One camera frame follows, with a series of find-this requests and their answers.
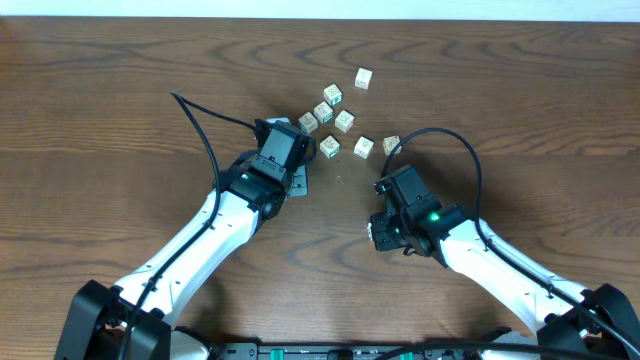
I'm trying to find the plain wooden block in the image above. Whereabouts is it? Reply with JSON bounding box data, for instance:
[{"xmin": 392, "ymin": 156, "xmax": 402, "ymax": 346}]
[
  {"xmin": 335, "ymin": 110, "xmax": 355, "ymax": 133},
  {"xmin": 354, "ymin": 68, "xmax": 373, "ymax": 90}
]

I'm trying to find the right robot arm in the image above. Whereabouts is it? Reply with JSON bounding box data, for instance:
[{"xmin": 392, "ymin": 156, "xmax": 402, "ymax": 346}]
[{"xmin": 368, "ymin": 195, "xmax": 639, "ymax": 359}]

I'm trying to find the far plain wooden block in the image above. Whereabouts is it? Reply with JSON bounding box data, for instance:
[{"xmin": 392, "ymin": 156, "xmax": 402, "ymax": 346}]
[{"xmin": 354, "ymin": 68, "xmax": 373, "ymax": 90}]

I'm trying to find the black cable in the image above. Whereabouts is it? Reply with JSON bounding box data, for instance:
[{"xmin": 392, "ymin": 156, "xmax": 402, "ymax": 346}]
[
  {"xmin": 117, "ymin": 90, "xmax": 261, "ymax": 360},
  {"xmin": 379, "ymin": 127, "xmax": 640, "ymax": 359}
]

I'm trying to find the green edged wooden block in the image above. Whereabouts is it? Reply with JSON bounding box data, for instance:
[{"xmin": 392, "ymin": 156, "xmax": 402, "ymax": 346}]
[{"xmin": 323, "ymin": 84, "xmax": 343, "ymax": 106}]

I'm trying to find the yellow edged wooden block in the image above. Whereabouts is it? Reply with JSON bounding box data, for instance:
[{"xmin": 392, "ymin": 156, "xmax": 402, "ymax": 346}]
[{"xmin": 320, "ymin": 135, "xmax": 341, "ymax": 159}]

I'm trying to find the left black cable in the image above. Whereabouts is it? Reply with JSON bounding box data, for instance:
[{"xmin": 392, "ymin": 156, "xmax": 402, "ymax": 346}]
[{"xmin": 117, "ymin": 90, "xmax": 261, "ymax": 360}]

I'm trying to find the wooden block row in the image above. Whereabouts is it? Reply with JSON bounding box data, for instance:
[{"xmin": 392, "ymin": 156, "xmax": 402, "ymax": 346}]
[{"xmin": 383, "ymin": 135, "xmax": 402, "ymax": 156}]

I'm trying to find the blue edged wooden block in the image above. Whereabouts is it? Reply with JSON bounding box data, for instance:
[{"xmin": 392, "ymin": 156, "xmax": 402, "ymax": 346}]
[{"xmin": 298, "ymin": 112, "xmax": 318, "ymax": 134}]

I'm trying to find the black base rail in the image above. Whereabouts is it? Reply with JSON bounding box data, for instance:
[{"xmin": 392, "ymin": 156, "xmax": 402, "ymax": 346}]
[{"xmin": 208, "ymin": 342, "xmax": 481, "ymax": 360}]

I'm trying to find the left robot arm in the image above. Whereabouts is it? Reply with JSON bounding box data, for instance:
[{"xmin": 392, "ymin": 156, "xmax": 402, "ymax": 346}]
[{"xmin": 55, "ymin": 151, "xmax": 309, "ymax": 359}]

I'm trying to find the teal edged wooden block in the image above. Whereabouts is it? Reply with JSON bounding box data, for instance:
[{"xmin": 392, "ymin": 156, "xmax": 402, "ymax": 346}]
[{"xmin": 313, "ymin": 102, "xmax": 334, "ymax": 124}]

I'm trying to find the right black cable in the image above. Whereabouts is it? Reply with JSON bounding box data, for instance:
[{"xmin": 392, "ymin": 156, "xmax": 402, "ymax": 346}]
[{"xmin": 379, "ymin": 127, "xmax": 640, "ymax": 359}]

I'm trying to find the plain wooden block centre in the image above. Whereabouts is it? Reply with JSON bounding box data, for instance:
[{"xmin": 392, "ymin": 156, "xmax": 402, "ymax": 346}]
[{"xmin": 335, "ymin": 110, "xmax": 355, "ymax": 133}]

